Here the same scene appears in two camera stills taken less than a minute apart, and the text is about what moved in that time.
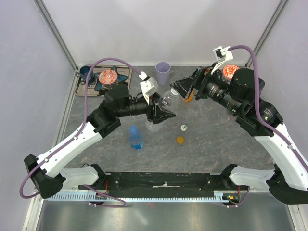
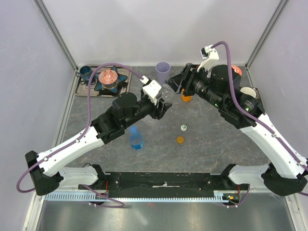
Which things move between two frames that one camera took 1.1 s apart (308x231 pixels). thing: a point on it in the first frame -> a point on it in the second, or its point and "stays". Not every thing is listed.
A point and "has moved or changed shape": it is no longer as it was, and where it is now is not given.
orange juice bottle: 190,97 stays
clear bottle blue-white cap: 169,101 has moved or changed shape
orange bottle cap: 180,139 stays
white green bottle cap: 183,127 stays
